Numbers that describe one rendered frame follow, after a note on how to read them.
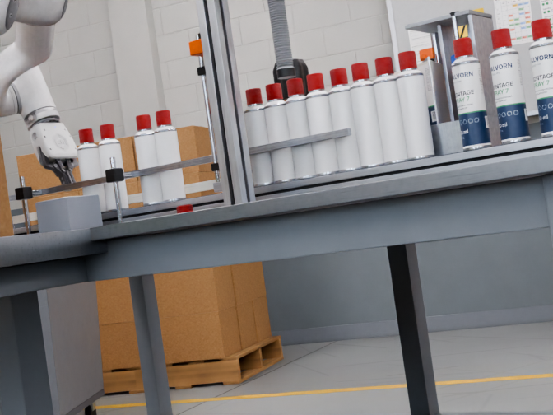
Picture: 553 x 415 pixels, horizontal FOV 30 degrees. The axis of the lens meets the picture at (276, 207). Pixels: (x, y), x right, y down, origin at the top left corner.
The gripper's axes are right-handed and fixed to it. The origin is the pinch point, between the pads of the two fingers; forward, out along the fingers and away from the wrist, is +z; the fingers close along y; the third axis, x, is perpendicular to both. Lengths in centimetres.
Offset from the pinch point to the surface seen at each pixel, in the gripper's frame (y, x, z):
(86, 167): -2.6, -9.7, 1.3
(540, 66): -3, -115, 39
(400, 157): -2, -83, 39
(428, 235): -61, -110, 63
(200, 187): 3.0, -33.4, 19.5
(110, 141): -0.9, -18.1, -1.0
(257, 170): -3, -53, 26
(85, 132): -1.4, -12.6, -6.3
